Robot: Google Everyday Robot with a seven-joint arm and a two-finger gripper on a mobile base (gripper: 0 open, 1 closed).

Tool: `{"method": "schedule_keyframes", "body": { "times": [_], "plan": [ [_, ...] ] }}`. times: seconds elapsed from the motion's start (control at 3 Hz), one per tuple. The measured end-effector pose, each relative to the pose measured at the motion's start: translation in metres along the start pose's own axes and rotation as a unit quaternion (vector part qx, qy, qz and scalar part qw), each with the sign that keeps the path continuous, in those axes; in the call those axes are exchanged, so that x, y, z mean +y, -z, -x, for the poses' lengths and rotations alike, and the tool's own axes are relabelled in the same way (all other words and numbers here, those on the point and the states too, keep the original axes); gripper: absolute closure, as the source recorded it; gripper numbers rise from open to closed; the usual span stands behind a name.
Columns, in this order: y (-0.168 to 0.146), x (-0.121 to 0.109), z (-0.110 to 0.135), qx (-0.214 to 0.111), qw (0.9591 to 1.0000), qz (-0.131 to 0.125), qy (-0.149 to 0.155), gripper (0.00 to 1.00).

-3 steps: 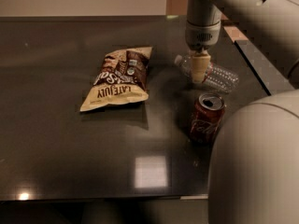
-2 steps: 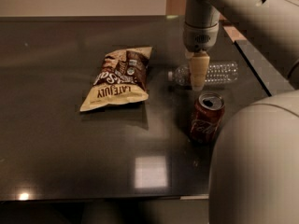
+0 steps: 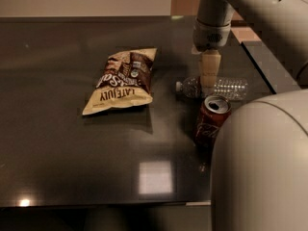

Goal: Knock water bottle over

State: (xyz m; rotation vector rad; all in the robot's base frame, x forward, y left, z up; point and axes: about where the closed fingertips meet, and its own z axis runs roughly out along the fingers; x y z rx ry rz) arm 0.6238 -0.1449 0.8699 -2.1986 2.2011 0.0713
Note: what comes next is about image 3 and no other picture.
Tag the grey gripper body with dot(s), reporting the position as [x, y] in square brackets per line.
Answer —
[210, 38]

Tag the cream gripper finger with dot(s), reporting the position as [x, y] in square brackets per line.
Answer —
[209, 66]

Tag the clear plastic water bottle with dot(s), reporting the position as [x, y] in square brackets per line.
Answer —
[233, 89]

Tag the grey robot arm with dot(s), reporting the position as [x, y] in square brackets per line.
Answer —
[259, 169]

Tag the red cola can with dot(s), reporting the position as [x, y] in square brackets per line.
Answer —
[214, 110]

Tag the grey side table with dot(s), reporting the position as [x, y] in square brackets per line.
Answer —
[277, 78]

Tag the cream brown chip bag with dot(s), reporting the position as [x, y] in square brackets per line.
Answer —
[125, 82]

